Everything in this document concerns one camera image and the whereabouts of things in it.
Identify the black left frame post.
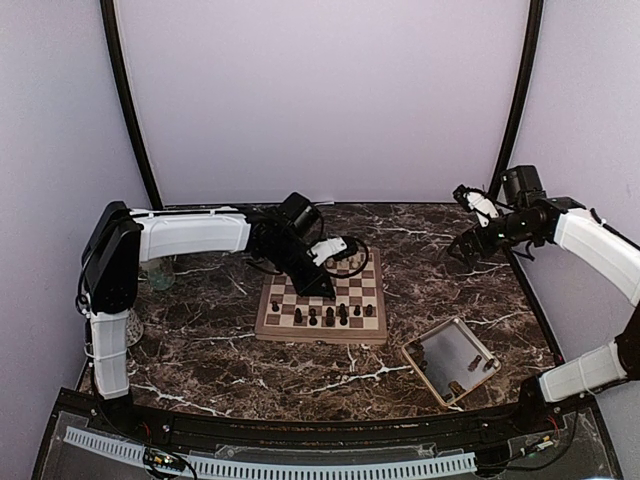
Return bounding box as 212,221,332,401
99,0,164,210

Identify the wooden tray with metal base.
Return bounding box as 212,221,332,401
402,318,501,408

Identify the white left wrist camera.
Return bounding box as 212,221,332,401
308,237,347,266

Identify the small green circuit board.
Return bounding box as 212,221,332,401
143,448,185,472

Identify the wooden chess board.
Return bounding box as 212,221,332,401
255,247,388,345

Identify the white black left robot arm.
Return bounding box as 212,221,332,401
75,193,348,436

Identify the white slotted cable duct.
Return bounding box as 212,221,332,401
63,427,477,479

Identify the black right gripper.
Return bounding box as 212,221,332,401
447,210,538,267

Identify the patterned cup orange inside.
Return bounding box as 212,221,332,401
126,309,144,348

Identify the black front mounting rail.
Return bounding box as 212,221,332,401
54,388,588,452

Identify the black right frame post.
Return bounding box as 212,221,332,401
489,0,544,198

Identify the clear glass jar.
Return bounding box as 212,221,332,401
141,257,175,291

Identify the dark queen piece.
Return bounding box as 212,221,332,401
338,303,349,326

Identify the black frame post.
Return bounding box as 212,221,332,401
489,0,544,198
99,0,164,210

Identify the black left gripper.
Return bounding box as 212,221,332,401
263,238,336,297

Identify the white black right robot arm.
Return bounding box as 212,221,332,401
447,165,639,434

